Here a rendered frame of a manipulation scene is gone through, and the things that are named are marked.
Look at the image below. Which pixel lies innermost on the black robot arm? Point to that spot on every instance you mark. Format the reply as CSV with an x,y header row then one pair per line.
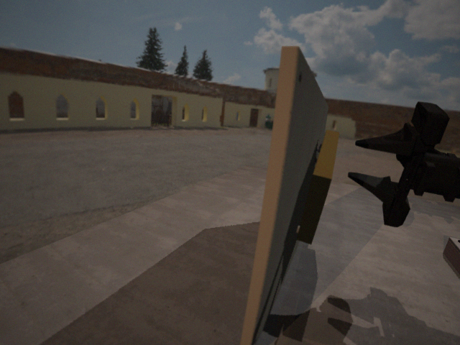
x,y
431,149

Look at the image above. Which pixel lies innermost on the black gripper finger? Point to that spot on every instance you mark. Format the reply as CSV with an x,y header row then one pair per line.
x,y
380,187
399,143

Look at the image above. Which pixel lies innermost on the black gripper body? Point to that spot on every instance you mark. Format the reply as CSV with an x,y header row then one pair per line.
x,y
426,172

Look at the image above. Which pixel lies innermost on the brown wooden picture frame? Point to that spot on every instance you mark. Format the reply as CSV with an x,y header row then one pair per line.
x,y
319,186

